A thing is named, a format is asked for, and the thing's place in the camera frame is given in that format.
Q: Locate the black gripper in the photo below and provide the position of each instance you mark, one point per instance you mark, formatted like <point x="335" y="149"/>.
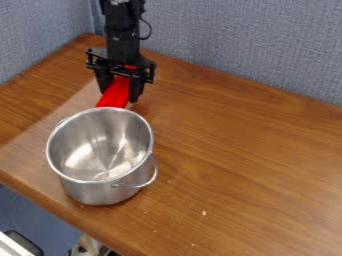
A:
<point x="139" y="70"/>

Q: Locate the red rectangular block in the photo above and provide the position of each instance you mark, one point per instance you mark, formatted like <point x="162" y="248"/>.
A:
<point x="116" y="94"/>

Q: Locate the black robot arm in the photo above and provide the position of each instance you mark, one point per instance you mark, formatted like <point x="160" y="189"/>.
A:
<point x="126" y="29"/>

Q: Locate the metal pot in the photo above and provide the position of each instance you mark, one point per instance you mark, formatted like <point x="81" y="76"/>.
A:
<point x="99" y="151"/>

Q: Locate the white object below table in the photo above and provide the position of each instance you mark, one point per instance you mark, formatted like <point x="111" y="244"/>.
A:
<point x="89" y="247"/>

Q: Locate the grey device below table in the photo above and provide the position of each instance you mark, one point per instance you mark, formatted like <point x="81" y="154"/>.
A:
<point x="16" y="245"/>

